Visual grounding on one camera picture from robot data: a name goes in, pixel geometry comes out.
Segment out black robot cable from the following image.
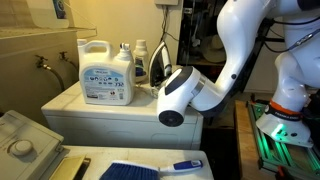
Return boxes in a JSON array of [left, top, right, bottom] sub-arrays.
[[263, 14, 320, 54]]

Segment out small white detergent bottle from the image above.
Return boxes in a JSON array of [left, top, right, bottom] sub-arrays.
[[132, 39, 150, 76]]

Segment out white front-load washing machine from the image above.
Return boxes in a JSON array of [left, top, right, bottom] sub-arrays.
[[40, 74, 205, 151]]

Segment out black and silver clothes iron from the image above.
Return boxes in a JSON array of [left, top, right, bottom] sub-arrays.
[[148, 40, 174, 98]]

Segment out white top-load washing machine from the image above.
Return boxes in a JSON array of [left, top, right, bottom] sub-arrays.
[[0, 109, 215, 180]]

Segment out wall faucet with hose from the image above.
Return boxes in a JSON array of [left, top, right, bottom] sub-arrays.
[[34, 54, 66, 93], [58, 50, 80, 73]]

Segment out white container with blue label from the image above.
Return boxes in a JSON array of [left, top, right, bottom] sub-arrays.
[[25, 0, 70, 30]]

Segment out wooden table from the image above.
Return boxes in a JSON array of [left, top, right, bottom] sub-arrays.
[[234, 99, 278, 180]]

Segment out black outlet cord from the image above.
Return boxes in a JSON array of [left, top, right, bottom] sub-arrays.
[[160, 4, 181, 44]]

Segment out wall outlet box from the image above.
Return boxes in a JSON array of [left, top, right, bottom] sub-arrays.
[[154, 0, 179, 6]]

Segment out blue and white brush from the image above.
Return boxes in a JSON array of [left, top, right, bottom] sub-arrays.
[[98, 159, 205, 180]]

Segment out large white detergent jug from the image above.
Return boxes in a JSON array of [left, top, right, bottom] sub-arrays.
[[76, 38, 137, 107]]

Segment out green-lit aluminium frame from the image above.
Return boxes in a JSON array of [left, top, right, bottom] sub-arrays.
[[246, 99, 320, 180]]

